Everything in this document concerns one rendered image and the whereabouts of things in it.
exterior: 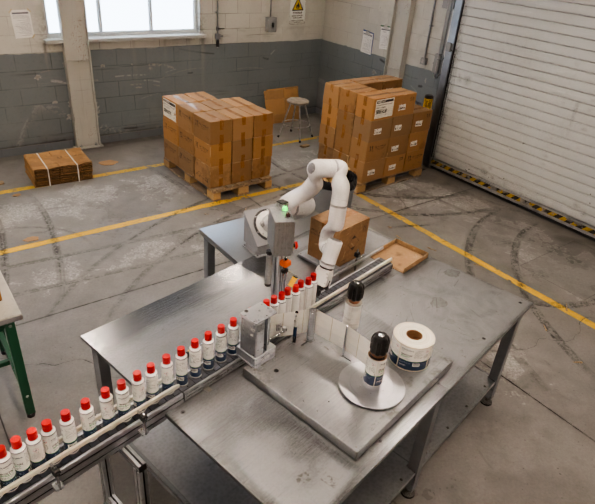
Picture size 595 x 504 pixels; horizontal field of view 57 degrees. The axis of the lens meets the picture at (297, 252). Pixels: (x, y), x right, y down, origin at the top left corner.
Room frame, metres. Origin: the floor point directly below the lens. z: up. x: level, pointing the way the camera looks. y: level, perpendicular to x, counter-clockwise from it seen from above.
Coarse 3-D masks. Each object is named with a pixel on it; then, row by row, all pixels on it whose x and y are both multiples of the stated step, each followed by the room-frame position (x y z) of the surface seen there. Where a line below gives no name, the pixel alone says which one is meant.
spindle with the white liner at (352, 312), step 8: (352, 288) 2.23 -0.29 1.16; (360, 288) 2.23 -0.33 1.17; (352, 296) 2.22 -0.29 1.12; (360, 296) 2.23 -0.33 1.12; (352, 304) 2.23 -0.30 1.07; (360, 304) 2.24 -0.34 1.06; (344, 312) 2.25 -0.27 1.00; (352, 312) 2.22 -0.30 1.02; (360, 312) 2.24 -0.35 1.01; (344, 320) 2.24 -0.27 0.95; (352, 320) 2.22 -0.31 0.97; (352, 328) 2.22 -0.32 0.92
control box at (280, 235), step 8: (272, 208) 2.40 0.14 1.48; (280, 208) 2.41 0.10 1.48; (288, 208) 2.43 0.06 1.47; (272, 216) 2.32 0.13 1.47; (280, 216) 2.32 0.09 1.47; (272, 224) 2.31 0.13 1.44; (280, 224) 2.26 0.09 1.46; (288, 224) 2.27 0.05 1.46; (272, 232) 2.30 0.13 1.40; (280, 232) 2.26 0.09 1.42; (288, 232) 2.27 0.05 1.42; (272, 240) 2.29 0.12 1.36; (280, 240) 2.26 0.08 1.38; (288, 240) 2.28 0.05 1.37; (272, 248) 2.28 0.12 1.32; (280, 248) 2.27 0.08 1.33; (288, 248) 2.28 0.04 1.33
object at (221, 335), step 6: (222, 324) 1.96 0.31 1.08; (222, 330) 1.93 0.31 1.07; (216, 336) 1.93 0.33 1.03; (222, 336) 1.93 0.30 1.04; (216, 342) 1.93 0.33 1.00; (222, 342) 1.92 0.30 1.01; (216, 348) 1.93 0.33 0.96; (222, 348) 1.92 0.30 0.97; (216, 354) 1.93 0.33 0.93; (222, 354) 1.92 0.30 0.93; (216, 360) 1.93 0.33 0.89; (222, 360) 1.92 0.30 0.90
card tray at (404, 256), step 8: (392, 240) 3.30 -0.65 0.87; (400, 240) 3.32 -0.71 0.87; (384, 248) 3.23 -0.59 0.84; (392, 248) 3.26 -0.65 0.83; (400, 248) 3.27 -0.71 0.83; (408, 248) 3.27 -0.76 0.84; (416, 248) 3.23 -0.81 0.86; (376, 256) 3.13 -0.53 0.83; (384, 256) 3.14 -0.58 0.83; (392, 256) 3.15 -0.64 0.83; (400, 256) 3.16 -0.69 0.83; (408, 256) 3.17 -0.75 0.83; (416, 256) 3.17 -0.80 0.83; (424, 256) 3.14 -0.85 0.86; (400, 264) 3.05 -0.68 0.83; (408, 264) 3.06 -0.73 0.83; (416, 264) 3.07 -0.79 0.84
